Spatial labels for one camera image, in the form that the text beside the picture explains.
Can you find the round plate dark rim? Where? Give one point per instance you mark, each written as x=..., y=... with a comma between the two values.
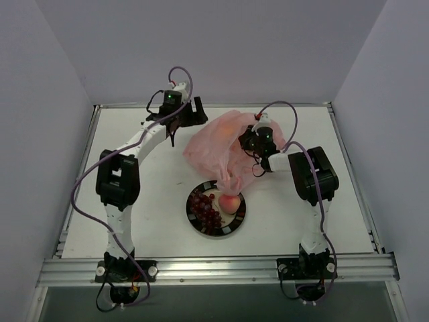
x=231, y=223

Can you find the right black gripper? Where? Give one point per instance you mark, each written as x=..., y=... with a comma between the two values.
x=248, y=142

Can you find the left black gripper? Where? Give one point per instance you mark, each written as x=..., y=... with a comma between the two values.
x=189, y=115

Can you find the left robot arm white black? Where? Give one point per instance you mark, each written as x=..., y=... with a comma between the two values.
x=118, y=178

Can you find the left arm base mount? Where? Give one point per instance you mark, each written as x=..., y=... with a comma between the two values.
x=122, y=271

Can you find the aluminium front rail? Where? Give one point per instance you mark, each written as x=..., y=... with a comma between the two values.
x=220, y=270

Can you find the pink plastic bag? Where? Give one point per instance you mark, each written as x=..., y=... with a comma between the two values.
x=216, y=154

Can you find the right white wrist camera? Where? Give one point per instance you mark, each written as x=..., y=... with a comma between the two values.
x=263, y=121

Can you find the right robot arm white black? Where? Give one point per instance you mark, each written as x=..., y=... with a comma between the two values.
x=314, y=179

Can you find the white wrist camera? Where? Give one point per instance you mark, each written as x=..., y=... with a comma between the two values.
x=263, y=121
x=181, y=87

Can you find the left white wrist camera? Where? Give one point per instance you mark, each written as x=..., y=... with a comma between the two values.
x=181, y=87

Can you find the red fake grape bunch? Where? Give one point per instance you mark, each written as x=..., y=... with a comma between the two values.
x=206, y=213

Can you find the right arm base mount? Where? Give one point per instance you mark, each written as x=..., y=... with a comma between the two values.
x=305, y=267

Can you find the fake peach pink yellow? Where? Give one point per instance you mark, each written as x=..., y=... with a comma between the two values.
x=229, y=204

